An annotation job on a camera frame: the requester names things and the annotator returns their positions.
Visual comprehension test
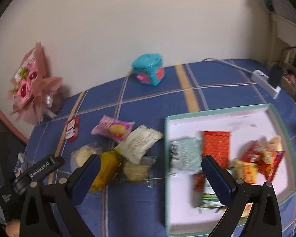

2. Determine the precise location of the shallow teal cardboard box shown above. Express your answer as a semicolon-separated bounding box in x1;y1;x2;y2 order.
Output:
164;103;296;236

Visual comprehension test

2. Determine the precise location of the white cable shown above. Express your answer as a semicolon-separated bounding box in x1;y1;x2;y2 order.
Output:
202;58;254;74

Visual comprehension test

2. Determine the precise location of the crumpled blue white paper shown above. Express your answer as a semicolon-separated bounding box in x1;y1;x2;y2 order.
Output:
14;152;30;178

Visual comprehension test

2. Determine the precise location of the pink flower bouquet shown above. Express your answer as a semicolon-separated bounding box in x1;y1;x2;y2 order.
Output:
7;42;63;125

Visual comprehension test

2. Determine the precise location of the black charger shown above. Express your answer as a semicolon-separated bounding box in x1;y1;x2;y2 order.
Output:
269;65;283;88

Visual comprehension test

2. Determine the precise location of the black cable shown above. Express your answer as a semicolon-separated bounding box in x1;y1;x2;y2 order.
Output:
280;46;296;66

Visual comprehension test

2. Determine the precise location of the red rice cracker bag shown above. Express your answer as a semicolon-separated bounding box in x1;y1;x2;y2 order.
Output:
242;136;286;182

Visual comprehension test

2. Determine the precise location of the small red white-label packet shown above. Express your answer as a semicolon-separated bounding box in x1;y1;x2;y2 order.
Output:
65;116;80;142

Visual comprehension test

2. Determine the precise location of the yellow snack packet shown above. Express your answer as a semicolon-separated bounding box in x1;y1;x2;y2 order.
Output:
89;150;122;194

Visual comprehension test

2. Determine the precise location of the white chair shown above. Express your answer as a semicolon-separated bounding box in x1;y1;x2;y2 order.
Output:
269;12;296;104

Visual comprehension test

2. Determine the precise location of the teal tin box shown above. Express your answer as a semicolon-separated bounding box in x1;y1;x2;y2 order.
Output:
131;53;165;86

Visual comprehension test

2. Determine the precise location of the small orange red packet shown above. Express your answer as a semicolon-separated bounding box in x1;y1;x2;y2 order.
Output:
194;173;205;192

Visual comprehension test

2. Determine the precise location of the small green snack packet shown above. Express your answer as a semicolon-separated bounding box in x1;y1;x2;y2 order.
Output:
197;178;224;213

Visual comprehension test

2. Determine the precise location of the beige orange cracker packet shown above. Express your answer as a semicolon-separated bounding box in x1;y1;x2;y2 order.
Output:
233;160;258;184

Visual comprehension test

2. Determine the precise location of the purple snack packet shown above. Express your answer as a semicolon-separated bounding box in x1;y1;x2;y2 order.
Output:
91;115;135;142

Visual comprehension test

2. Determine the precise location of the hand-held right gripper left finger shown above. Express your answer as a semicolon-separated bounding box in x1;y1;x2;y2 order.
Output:
20;154;101;237

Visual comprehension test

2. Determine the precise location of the clear-wrapped round bun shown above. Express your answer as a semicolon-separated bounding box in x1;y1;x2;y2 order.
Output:
71;143;103;172

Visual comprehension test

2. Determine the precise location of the white power strip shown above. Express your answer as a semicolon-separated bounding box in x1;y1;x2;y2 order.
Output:
252;70;282;99

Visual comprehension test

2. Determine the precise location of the orange-red dotted snack packet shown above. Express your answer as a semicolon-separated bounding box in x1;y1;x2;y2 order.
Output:
202;131;231;168

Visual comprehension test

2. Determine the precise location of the person's left hand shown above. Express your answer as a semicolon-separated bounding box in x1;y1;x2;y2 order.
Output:
5;220;21;237

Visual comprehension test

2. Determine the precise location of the dark screen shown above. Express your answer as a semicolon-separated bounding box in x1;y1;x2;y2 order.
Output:
0;131;15;185

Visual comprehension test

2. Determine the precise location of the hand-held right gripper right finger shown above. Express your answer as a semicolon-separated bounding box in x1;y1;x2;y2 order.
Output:
202;155;289;237

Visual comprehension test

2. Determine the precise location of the blue plaid bedsheet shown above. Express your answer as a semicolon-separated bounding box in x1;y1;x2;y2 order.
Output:
13;59;296;237

